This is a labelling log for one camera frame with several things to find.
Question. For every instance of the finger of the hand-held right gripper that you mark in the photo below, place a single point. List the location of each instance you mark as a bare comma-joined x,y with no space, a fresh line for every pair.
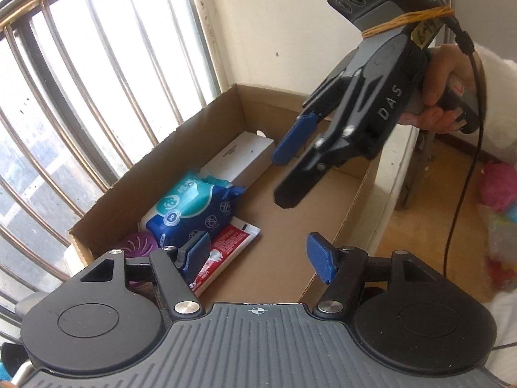
293,137
299,186

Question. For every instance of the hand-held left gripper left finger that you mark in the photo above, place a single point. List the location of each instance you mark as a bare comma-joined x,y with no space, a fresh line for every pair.
196,252

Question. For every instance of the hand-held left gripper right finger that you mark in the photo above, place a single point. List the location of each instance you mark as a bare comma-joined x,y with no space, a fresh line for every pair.
321,260

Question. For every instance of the red toothpaste tube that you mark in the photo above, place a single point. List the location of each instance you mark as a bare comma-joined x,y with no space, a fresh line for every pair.
230,242

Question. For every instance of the cardboard box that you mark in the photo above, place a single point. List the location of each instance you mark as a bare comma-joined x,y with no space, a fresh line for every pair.
282,226

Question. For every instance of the teal wet wipes pack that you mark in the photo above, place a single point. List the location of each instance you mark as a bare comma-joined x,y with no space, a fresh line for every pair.
190,206

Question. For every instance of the white carton box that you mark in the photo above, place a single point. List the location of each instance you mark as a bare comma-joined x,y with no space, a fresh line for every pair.
246,153

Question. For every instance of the purple air freshener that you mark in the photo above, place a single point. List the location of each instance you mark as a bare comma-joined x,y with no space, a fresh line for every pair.
139,244

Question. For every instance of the person's right forearm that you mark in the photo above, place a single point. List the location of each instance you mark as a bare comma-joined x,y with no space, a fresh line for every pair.
501,89

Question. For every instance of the person's right hand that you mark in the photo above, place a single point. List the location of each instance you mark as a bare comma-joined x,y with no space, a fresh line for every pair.
460,64

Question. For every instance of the yellow rubber band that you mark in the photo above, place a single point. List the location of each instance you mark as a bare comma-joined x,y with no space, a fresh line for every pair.
404,20

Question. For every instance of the pink plastic bag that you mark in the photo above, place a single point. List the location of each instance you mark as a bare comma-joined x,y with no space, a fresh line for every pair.
499,186

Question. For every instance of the clear plastic bag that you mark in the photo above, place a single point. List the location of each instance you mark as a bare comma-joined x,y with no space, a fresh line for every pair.
503,246

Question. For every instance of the metal window railing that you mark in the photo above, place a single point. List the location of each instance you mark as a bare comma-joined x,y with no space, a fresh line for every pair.
24,10

